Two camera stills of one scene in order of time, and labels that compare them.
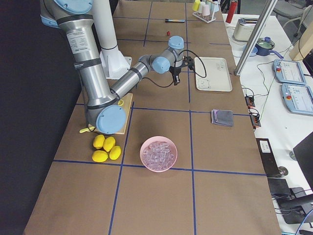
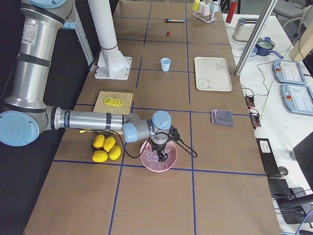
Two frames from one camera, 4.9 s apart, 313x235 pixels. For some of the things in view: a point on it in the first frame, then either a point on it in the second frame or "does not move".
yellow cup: [196, 5] does not move
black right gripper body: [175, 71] → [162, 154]
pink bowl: [158, 153] does not move
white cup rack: [206, 19] does not move
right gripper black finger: [175, 80] → [163, 158]
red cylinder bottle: [232, 8] does not move
